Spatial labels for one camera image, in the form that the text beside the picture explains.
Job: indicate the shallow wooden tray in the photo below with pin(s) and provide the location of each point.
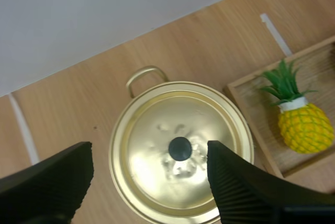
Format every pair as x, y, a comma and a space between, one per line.
264, 127

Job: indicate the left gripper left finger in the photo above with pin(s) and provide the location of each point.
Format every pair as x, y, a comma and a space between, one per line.
49, 182

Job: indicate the yellow toy pineapple green crown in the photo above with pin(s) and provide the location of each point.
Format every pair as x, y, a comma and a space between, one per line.
301, 127

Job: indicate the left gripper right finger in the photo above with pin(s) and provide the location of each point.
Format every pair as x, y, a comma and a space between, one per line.
243, 190

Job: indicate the gold lid with black knob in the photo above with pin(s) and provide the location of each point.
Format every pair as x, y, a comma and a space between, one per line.
157, 140

